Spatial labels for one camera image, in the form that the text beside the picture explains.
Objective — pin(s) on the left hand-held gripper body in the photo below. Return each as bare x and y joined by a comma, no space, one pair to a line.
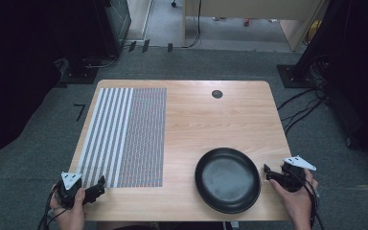
71,180

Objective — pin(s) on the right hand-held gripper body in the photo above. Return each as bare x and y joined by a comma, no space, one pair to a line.
292,177

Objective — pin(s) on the black round plate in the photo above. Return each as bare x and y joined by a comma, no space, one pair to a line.
227,180

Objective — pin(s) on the person's right hand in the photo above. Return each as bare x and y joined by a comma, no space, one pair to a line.
300,204

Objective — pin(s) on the person's left hand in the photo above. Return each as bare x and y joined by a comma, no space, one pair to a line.
72,215

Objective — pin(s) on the striped woven placemat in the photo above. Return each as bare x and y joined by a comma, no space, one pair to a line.
131,137

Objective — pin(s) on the black angled floor tape mark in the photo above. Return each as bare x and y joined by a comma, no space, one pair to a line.
81,111

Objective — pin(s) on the black metal stand base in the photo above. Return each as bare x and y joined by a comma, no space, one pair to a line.
80,75
295,76

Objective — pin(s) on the dark curtain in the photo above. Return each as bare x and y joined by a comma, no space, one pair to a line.
364,70
16,64

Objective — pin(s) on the black stand column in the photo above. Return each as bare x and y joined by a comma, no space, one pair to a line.
319,35

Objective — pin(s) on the small red object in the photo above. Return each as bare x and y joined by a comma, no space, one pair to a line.
246,22

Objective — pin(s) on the dark glass-front cabinet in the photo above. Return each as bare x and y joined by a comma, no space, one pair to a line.
118,22

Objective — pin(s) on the light wooden cabinet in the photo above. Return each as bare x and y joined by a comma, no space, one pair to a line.
252,8

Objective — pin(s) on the black caster wheel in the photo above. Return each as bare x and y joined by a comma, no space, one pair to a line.
173,3

